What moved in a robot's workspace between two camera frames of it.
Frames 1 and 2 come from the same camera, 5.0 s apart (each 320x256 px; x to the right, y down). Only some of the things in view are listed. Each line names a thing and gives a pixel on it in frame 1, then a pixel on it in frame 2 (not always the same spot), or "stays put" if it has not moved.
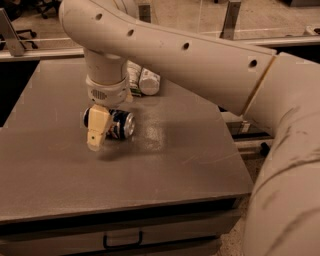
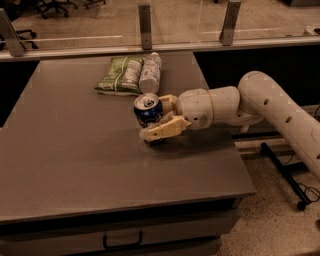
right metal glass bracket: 230,20 stays put
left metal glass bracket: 10,34 stays put
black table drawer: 185,233 stays put
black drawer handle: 107,246 stays put
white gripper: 106,94 to 196,107
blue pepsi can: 121,126 to 147,108
